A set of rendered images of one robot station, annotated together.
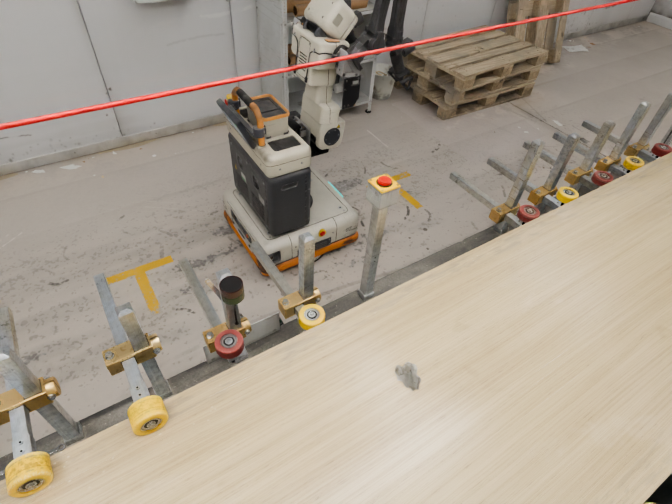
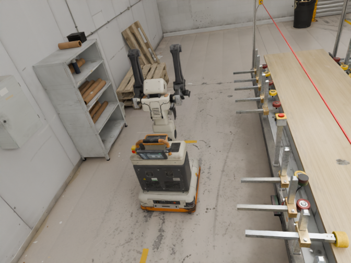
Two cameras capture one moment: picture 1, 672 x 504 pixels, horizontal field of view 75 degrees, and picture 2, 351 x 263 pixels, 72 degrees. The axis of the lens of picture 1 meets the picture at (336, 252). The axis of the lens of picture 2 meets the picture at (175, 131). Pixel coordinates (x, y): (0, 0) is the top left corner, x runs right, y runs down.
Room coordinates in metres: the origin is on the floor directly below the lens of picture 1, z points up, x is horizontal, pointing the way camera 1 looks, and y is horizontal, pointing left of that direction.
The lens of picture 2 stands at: (0.40, 1.39, 2.32)
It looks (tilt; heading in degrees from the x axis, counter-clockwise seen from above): 36 degrees down; 322
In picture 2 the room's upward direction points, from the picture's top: 12 degrees counter-clockwise
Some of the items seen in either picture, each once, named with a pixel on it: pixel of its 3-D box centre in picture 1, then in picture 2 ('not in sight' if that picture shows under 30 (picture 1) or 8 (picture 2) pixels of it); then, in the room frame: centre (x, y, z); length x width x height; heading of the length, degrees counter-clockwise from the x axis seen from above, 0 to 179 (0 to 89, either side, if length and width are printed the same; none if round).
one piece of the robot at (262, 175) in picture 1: (273, 162); (162, 162); (2.02, 0.38, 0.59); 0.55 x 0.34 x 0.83; 35
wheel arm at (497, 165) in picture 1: (524, 184); (254, 99); (1.68, -0.84, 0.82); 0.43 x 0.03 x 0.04; 36
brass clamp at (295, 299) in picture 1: (300, 301); (283, 178); (0.88, 0.10, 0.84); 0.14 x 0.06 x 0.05; 126
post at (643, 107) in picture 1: (619, 148); (257, 72); (1.92, -1.33, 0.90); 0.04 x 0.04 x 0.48; 36
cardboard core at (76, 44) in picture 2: not in sight; (69, 45); (3.79, 0.19, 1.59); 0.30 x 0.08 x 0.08; 36
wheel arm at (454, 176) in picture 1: (486, 200); (256, 111); (1.53, -0.64, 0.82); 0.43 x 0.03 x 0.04; 36
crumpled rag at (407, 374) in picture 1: (408, 374); (342, 161); (0.60, -0.22, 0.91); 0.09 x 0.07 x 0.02; 14
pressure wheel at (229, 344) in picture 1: (230, 350); (302, 208); (0.67, 0.28, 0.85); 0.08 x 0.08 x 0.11
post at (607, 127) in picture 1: (584, 168); (259, 83); (1.77, -1.13, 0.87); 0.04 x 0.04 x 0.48; 36
